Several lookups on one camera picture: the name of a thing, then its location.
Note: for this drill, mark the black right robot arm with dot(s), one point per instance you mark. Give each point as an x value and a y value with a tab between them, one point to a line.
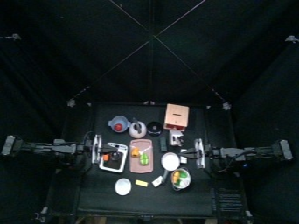
249	151

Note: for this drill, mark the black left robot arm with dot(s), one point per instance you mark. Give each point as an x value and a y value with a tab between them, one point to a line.
48	148

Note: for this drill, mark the white sushi piece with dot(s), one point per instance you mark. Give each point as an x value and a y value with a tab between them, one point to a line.
184	160

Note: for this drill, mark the orange toy food piece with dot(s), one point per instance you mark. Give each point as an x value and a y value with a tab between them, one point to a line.
106	157

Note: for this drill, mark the white round plate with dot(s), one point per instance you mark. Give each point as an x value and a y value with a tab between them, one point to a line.
124	186

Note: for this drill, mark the black toy pan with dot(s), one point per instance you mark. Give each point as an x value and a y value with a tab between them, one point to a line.
117	156

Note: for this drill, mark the white toy frying pan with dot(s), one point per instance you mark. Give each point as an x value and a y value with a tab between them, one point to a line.
170	161

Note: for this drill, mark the white toy stove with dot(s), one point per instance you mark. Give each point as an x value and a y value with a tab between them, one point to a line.
114	166

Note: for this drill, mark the white toy coffee machine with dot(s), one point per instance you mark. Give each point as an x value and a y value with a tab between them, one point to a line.
177	137

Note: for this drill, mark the orange toy carrot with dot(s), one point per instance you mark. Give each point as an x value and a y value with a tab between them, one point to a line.
136	152

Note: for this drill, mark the small black rectangular block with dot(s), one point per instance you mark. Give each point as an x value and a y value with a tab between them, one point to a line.
164	144

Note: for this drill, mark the orange toy food in pot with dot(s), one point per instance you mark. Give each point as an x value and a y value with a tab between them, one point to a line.
177	176

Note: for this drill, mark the red toy tomato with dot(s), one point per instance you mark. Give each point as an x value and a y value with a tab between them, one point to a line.
118	127

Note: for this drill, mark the silver toy pot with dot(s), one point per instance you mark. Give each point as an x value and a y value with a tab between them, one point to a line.
182	178

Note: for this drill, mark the blue toy bowl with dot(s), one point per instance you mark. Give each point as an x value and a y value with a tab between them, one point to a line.
120	124

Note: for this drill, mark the green toy food in pot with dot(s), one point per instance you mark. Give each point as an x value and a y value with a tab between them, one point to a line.
181	183

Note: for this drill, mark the green toy vegetable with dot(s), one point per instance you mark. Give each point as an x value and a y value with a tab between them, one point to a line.
145	159

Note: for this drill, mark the white toy teapot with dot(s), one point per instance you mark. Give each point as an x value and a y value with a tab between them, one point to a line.
138	129

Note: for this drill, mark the pink cutting board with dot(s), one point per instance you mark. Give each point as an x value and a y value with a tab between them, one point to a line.
141	169

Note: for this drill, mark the white toy food block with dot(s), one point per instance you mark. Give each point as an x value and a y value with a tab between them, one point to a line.
157	181

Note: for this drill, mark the black round toy lid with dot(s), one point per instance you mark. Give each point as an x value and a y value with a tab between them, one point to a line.
154	128

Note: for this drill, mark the orange cardboard box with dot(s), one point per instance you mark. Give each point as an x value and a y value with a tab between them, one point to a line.
177	115

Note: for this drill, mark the yellow toy cheese slice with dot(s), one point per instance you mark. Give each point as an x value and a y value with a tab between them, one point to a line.
142	183

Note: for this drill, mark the white printed table label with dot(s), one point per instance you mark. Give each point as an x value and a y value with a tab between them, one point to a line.
230	200

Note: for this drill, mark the metal frame corner bracket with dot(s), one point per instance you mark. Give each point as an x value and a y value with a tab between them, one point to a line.
226	106
292	38
14	37
72	102

